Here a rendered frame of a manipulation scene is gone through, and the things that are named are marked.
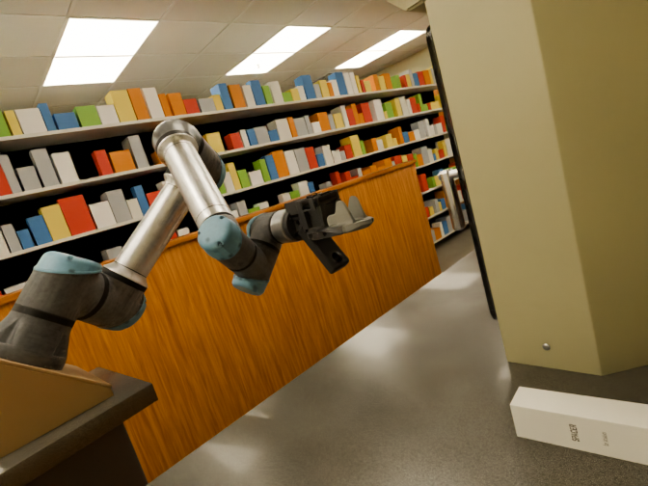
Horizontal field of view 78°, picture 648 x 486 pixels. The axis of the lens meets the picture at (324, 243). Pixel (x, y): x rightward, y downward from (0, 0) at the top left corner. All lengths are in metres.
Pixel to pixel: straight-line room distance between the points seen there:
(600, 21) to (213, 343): 2.28
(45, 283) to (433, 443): 0.79
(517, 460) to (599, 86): 0.38
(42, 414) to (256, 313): 1.79
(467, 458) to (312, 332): 2.46
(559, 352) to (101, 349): 2.04
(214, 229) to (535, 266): 0.53
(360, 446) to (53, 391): 0.63
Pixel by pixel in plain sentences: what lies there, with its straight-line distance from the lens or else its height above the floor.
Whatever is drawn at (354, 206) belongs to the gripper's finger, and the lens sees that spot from 0.76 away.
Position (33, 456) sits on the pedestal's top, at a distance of 0.92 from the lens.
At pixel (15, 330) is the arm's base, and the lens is 0.99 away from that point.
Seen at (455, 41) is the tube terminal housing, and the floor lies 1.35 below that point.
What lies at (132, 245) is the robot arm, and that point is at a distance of 1.10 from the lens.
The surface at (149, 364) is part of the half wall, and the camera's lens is 2.37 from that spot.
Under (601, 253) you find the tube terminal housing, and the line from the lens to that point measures 0.54.
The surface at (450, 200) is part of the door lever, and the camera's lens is 0.61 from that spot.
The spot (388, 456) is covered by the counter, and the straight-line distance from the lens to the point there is 0.50.
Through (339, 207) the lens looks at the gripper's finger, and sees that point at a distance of 0.73.
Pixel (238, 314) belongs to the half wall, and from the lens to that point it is 2.54.
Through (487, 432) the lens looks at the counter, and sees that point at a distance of 0.51.
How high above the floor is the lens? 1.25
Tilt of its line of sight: 9 degrees down
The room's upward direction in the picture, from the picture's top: 17 degrees counter-clockwise
